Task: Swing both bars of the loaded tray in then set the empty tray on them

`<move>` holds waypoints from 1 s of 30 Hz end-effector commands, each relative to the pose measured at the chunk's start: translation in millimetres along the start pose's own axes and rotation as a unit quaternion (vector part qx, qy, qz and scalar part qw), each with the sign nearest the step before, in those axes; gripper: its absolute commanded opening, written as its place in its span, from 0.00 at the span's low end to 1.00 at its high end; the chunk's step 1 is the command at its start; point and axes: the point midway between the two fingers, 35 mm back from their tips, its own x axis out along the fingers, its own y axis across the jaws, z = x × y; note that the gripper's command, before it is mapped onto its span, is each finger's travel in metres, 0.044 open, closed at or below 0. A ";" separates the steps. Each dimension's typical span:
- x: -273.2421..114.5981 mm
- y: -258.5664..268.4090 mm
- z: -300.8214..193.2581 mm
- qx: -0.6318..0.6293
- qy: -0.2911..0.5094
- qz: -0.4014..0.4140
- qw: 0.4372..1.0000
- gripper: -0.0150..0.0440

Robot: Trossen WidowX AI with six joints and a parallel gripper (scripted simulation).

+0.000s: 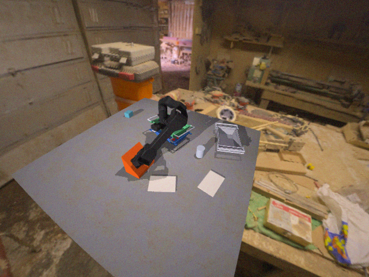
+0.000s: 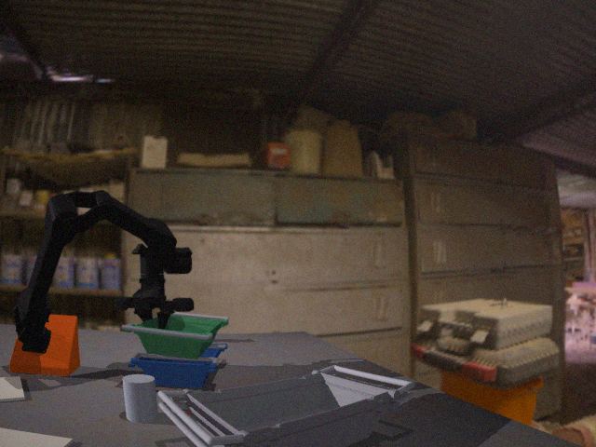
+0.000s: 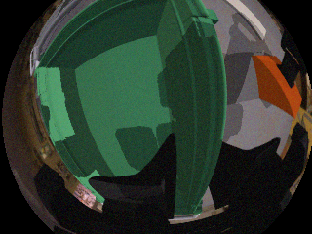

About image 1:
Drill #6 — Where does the green plastic tray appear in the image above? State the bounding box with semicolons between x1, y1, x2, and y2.
147;115;195;138

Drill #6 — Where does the grey cylinder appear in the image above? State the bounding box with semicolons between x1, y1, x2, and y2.
196;145;205;158

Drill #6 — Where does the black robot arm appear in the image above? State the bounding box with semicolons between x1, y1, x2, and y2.
130;96;188;169

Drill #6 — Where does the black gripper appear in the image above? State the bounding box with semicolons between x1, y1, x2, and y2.
151;114;170;131

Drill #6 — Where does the blue plastic tray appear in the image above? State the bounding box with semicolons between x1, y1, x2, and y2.
154;130;192;146

